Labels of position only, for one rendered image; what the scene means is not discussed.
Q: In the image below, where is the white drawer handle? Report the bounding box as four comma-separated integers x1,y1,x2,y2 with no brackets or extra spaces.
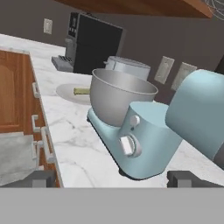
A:
40,126,57,165

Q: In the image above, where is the brown wooden cupboard door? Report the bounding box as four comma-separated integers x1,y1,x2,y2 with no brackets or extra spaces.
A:
0,48,46,136

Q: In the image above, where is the black coffee machine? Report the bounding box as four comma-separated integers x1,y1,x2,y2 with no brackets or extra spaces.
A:
51,11,124,75

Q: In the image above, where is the white round plate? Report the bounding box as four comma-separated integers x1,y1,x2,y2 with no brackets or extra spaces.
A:
55,82,93,106

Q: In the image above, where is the brown wooden wall cupboard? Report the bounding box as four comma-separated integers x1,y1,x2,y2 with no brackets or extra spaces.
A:
54,0,214,19

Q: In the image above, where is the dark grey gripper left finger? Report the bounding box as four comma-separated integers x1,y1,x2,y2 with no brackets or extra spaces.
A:
1,170,57,188

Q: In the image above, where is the light blue stand mixer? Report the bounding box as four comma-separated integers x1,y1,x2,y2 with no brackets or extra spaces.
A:
87,68,224,180

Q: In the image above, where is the white mixer speed dial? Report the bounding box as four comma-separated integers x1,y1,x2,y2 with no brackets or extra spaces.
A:
118,134,144,158

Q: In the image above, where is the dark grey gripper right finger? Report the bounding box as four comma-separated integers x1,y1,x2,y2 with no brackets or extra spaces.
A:
166,170,224,188

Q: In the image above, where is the white cupboard handle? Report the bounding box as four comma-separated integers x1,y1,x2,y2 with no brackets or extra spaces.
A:
31,81,41,99
31,114,42,134

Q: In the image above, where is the white dishwasher handle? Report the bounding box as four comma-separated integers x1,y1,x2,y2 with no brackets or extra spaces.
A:
31,140,40,160

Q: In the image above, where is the wire whisk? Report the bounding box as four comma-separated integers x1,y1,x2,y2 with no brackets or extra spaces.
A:
200,0,224,21

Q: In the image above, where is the small white mixer knob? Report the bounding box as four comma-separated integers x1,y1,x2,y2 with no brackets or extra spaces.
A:
129,115,142,127

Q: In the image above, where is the white wall socket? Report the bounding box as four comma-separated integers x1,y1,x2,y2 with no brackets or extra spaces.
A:
43,17,53,35
171,61,198,92
153,55,176,85

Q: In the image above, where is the brown wooden drawer front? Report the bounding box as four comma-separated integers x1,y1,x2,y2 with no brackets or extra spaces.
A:
36,128,61,188

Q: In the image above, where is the white lidded pot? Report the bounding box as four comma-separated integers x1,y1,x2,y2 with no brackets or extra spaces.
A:
102,55,152,81

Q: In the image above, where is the silver mixer bowl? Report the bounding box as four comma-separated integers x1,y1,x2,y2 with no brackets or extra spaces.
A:
88,67,159,128

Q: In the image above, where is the yellow butter stick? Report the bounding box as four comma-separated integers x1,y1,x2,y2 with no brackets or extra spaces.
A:
73,87,92,96

